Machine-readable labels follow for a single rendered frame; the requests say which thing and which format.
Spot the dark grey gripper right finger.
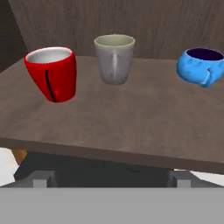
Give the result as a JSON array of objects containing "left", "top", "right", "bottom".
[{"left": 166, "top": 170, "right": 217, "bottom": 188}]

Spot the red mug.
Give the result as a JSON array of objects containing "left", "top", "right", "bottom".
[{"left": 24, "top": 46, "right": 78, "bottom": 103}]

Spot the blue round mug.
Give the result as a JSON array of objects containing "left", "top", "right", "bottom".
[{"left": 176, "top": 47, "right": 224, "bottom": 88}]

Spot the grey mug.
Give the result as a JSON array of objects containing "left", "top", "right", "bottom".
[{"left": 94, "top": 34, "right": 137, "bottom": 86}]

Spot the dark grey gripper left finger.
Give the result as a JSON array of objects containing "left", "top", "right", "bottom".
[{"left": 8, "top": 170, "right": 59, "bottom": 188}]

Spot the brown wooden cabinet shelf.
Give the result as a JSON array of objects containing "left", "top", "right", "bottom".
[{"left": 0, "top": 55, "right": 224, "bottom": 175}]

